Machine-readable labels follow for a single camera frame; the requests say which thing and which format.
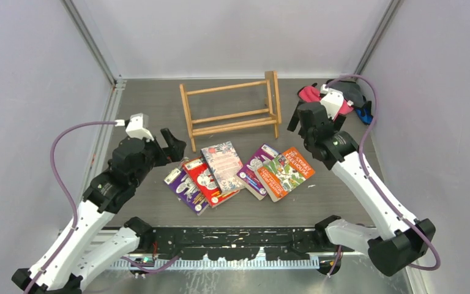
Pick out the floral Alcott book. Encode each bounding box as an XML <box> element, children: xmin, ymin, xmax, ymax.
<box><xmin>201</xmin><ymin>141</ymin><xmax>244</xmax><ymax>194</ymax></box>

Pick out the orange treehouse book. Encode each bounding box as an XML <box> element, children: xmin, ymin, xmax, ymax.
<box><xmin>255</xmin><ymin>147</ymin><xmax>315</xmax><ymax>202</ymax></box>

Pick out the purple book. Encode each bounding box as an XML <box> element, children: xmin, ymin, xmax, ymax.
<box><xmin>163</xmin><ymin>167</ymin><xmax>209</xmax><ymax>216</ymax></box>
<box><xmin>236</xmin><ymin>144</ymin><xmax>279</xmax><ymax>200</ymax></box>

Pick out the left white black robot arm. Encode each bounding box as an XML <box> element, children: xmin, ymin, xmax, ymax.
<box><xmin>11</xmin><ymin>129</ymin><xmax>186</xmax><ymax>293</ymax></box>

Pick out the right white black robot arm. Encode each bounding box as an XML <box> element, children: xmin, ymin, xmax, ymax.
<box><xmin>288</xmin><ymin>101</ymin><xmax>436</xmax><ymax>276</ymax></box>

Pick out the red cartoon book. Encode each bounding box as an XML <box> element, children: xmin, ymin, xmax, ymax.
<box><xmin>182</xmin><ymin>157</ymin><xmax>240</xmax><ymax>208</ymax></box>

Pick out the pink cloth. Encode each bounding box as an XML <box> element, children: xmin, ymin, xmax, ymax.
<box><xmin>297</xmin><ymin>84</ymin><xmax>354</xmax><ymax>117</ymax></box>

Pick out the blue cloth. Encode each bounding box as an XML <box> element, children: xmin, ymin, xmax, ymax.
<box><xmin>354</xmin><ymin>101</ymin><xmax>374</xmax><ymax>125</ymax></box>

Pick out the grey cloth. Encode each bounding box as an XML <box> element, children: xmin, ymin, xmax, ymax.
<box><xmin>327</xmin><ymin>79</ymin><xmax>368</xmax><ymax>108</ymax></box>

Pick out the wooden book rack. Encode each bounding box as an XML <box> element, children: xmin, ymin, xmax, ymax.
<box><xmin>179</xmin><ymin>70</ymin><xmax>282</xmax><ymax>153</ymax></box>

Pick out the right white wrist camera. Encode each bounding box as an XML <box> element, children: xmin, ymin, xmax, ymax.
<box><xmin>320</xmin><ymin>84</ymin><xmax>354</xmax><ymax>121</ymax></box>

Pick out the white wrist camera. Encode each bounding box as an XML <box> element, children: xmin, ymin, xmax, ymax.
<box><xmin>125</xmin><ymin>113</ymin><xmax>154</xmax><ymax>141</ymax></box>
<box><xmin>320</xmin><ymin>84</ymin><xmax>354</xmax><ymax>121</ymax></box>

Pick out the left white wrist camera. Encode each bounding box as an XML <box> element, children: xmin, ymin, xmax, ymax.
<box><xmin>125</xmin><ymin>113</ymin><xmax>154</xmax><ymax>141</ymax></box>

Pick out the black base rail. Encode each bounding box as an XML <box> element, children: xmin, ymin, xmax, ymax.
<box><xmin>133</xmin><ymin>227</ymin><xmax>337</xmax><ymax>261</ymax></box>

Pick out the slotted cable duct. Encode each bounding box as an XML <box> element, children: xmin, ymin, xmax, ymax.
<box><xmin>109</xmin><ymin>255</ymin><xmax>321</xmax><ymax>271</ymax></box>

